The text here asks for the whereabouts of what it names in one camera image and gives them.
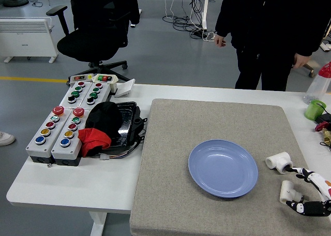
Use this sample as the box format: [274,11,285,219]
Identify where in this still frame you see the blue round plate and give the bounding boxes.
[188,139,259,199]

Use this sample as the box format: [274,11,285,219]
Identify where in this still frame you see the black cloth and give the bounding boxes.
[85,101,124,143]

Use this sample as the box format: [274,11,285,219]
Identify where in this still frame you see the clear bottle red cap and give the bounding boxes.
[303,62,331,105]

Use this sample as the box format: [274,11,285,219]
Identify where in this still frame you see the black plug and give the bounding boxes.
[314,113,331,124]

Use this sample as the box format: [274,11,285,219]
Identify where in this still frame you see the person's right hand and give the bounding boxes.
[214,34,227,48]

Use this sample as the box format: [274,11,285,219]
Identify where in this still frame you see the white connector with wires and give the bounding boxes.
[99,142,142,161]

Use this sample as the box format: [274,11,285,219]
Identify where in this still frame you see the person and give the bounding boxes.
[214,0,331,92]
[0,131,16,146]

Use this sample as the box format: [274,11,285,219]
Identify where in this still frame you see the red cloth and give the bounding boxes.
[78,128,112,158]

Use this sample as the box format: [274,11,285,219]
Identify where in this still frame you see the white panel heater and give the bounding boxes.
[0,17,59,64]

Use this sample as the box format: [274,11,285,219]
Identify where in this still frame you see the white hanging cable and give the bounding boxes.
[164,0,176,20]

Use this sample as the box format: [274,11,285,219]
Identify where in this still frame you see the small grey rocker switch box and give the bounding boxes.
[68,74,94,86]

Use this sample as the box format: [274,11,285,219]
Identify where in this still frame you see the five-button grey control box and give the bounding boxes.
[51,107,91,167]
[25,106,73,164]

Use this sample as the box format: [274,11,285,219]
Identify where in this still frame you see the white desk leg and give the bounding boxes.
[201,0,209,30]

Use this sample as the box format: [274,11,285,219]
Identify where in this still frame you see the white table leg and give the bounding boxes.
[89,211,108,236]

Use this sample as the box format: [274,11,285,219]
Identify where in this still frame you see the black office chair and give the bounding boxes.
[46,0,131,83]

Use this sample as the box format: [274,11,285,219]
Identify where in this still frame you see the cream green-red switch box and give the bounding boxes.
[92,73,119,93]

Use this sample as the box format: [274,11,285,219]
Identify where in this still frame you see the brass valve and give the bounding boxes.
[322,128,331,146]

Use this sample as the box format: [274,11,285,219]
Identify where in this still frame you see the white flat wall switch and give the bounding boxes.
[114,78,136,98]

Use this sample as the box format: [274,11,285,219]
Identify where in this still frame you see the person's left hand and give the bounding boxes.
[293,52,311,70]

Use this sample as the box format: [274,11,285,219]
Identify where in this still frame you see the green plastic cup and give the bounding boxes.
[304,99,327,121]

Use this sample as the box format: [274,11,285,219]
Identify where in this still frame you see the red valve handle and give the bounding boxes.
[314,121,330,133]

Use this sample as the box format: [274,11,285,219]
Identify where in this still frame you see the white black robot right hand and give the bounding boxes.
[284,167,331,217]

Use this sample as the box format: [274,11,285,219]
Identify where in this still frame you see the black floor cable bundle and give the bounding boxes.
[162,0,207,39]

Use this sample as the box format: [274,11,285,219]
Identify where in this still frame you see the grey-brown mat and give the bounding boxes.
[129,98,331,236]

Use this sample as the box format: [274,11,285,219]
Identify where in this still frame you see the white table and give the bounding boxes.
[6,83,331,213]

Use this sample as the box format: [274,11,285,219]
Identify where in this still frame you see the white tee pipe fitting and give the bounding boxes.
[280,180,303,204]
[265,152,293,174]

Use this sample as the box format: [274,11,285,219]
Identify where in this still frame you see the four-button grey control box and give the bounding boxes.
[81,82,112,110]
[59,81,93,109]

